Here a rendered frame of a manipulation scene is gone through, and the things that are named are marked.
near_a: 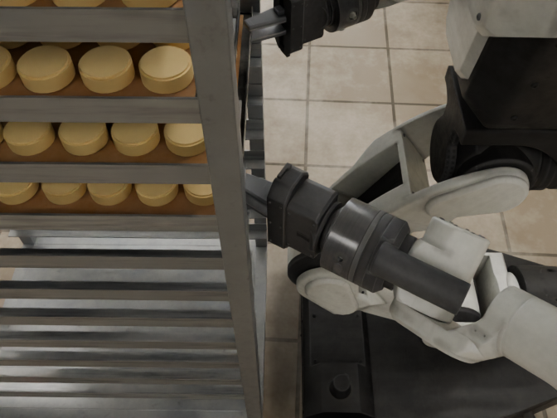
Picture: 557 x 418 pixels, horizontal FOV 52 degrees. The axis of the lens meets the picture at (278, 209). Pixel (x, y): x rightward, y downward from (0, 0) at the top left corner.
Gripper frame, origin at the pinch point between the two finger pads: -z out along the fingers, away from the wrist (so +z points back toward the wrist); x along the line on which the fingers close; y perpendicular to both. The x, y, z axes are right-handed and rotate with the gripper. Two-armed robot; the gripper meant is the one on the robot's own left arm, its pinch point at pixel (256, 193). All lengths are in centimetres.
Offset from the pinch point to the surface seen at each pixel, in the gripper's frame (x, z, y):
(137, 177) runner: 8.9, -7.9, 10.2
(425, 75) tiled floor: -86, -13, -132
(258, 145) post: -32.7, -20.4, -31.3
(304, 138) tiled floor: -87, -36, -83
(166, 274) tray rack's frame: -72, -37, -12
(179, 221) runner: 0.9, -5.0, 8.6
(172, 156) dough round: 8.5, -6.8, 5.7
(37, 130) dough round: 10.4, -20.0, 11.4
